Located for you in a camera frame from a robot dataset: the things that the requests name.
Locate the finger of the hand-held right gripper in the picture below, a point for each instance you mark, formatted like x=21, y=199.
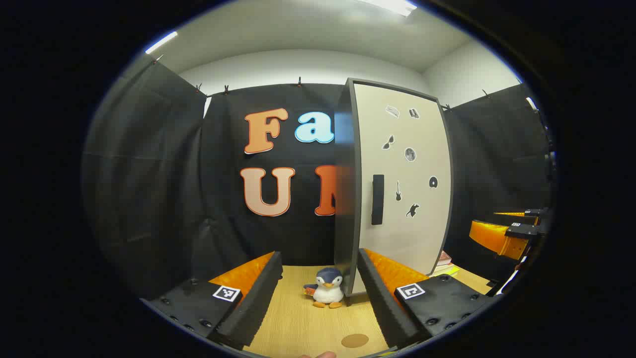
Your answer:
x=521, y=214
x=492, y=238

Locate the ceiling tube light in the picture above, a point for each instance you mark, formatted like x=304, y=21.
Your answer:
x=161, y=42

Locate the ceiling panel light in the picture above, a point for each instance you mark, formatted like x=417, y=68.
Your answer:
x=390, y=6

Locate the black backdrop cloth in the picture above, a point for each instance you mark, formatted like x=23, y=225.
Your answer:
x=159, y=189

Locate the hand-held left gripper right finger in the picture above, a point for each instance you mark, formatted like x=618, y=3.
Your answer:
x=380, y=303

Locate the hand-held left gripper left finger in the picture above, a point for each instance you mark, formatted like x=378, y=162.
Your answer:
x=253, y=303

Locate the round brown coaster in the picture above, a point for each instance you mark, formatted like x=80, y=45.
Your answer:
x=355, y=340

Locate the white cabinet door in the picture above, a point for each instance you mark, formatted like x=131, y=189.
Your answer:
x=412, y=233

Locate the row of backdrop clips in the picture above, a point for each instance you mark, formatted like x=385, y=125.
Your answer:
x=299, y=81

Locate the penguin plush toy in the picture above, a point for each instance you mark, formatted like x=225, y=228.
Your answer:
x=328, y=291

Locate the stack of books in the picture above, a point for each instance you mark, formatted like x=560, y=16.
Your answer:
x=444, y=266

